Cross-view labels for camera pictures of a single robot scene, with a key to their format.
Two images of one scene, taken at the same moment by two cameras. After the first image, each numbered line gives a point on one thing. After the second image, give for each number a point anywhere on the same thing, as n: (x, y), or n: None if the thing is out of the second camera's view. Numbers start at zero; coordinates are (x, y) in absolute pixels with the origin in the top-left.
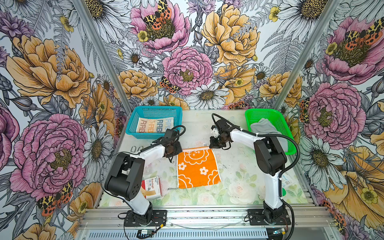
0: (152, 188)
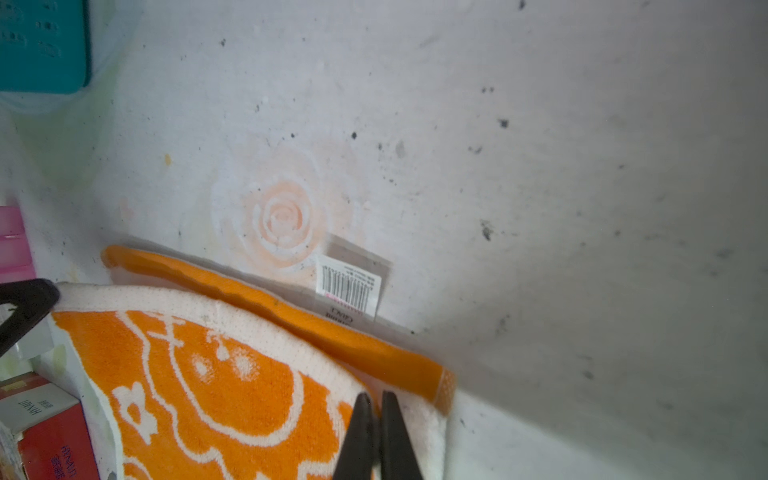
0: (54, 443)
